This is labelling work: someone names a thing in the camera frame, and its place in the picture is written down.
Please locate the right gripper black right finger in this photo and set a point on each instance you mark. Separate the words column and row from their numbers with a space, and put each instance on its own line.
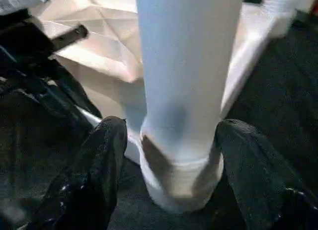
column 261, row 180

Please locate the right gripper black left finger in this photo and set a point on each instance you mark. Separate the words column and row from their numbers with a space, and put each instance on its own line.
column 92, row 175

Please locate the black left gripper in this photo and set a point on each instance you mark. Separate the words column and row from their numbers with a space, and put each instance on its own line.
column 29, row 41

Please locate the white plastic table top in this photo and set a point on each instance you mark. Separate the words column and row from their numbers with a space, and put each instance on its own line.
column 106, row 53

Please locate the black shiny mat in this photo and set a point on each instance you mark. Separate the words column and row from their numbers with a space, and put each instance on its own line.
column 280, row 91

